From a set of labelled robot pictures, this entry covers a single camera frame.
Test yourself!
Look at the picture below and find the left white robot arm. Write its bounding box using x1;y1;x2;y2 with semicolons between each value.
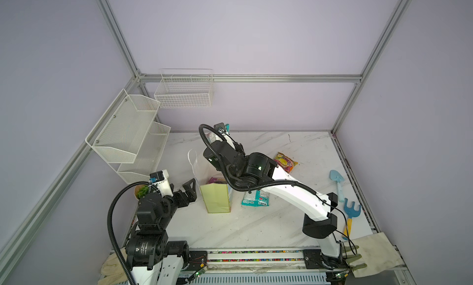
107;178;197;285

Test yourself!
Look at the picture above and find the teal snack pack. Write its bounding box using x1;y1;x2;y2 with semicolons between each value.
206;132;222;144
241;190;269;207

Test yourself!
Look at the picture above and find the red Fox's fruits candy bag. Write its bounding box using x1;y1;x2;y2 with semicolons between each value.
273;152;298;174

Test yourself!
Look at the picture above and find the purple grape candy bag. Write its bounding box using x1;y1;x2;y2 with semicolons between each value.
208;176;227;185

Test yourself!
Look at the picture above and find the potted green plant cup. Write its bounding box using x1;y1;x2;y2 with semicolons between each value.
134;185;149;200

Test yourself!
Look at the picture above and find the white mesh two-tier shelf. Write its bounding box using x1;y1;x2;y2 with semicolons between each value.
85;90;171;184

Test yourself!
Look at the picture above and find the white wire wall basket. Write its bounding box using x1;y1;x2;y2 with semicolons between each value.
154;69;214;109

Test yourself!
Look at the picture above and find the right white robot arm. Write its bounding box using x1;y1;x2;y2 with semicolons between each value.
198;124;343;270

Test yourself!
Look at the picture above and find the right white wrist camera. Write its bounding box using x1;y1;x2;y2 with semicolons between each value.
214;122;234;145

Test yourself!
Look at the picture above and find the blue toy rake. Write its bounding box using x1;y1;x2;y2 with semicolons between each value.
342;198;362;240

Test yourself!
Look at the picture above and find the floral paper gift bag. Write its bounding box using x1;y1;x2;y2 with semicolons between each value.
187;149;234;214

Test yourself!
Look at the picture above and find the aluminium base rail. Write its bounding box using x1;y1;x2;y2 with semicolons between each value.
110;247;413;285

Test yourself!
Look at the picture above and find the light blue toy shovel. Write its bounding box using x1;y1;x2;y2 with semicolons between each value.
329;170;345;202

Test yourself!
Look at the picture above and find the white green-fingered glove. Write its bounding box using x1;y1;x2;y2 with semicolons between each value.
342;232;405;278

